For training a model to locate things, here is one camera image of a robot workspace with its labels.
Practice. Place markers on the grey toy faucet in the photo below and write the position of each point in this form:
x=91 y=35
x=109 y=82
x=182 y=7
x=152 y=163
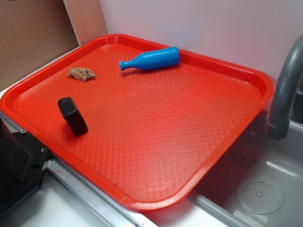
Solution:
x=287 y=102

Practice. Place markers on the brown wood chip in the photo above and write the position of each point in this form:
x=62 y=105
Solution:
x=82 y=74

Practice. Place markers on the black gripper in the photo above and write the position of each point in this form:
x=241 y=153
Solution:
x=23 y=158

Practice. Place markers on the red plastic tray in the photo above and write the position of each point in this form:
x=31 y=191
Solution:
x=152 y=135

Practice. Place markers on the blue plastic toy bottle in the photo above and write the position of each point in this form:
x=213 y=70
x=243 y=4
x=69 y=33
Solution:
x=153 y=60

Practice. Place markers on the grey plastic sink basin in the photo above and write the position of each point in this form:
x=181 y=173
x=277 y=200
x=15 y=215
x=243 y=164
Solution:
x=258 y=182

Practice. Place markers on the brown cardboard panel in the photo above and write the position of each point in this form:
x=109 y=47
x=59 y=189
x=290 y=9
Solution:
x=33 y=33

